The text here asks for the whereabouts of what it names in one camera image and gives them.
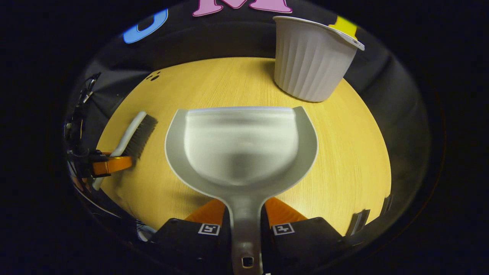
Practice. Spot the grey plastic dustpan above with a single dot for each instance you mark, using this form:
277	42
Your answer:
244	152

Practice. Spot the grey ribbed garbage bin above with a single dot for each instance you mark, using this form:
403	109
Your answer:
309	65

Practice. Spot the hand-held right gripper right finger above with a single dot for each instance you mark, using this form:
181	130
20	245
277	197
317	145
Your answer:
305	240

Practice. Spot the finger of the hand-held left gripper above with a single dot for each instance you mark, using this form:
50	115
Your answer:
114	165

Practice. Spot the black backdrop cloth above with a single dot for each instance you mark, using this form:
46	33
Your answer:
229	38

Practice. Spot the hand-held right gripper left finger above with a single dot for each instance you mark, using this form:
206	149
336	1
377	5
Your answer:
183	240

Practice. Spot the small grey broom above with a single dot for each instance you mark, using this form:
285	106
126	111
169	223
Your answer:
143	133

